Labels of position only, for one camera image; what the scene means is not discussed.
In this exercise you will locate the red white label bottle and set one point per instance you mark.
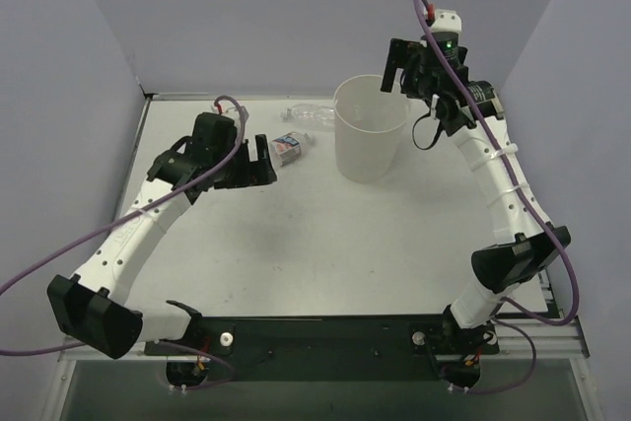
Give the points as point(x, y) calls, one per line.
point(289, 148)

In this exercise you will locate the clear unlabelled plastic bottle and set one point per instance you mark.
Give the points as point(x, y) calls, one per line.
point(310, 116)

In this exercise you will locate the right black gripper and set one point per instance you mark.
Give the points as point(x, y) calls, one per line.
point(400, 61)

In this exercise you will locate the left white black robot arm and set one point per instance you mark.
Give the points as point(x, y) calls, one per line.
point(90, 306)

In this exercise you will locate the white paper bin cup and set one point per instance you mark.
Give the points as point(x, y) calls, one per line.
point(368, 126)

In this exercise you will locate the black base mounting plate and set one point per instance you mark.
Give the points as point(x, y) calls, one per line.
point(391, 348)

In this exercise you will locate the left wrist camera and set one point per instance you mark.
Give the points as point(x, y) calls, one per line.
point(237, 113)

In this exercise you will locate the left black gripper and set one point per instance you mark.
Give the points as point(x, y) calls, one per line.
point(250, 165)

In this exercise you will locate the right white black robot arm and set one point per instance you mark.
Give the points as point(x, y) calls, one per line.
point(470, 113)

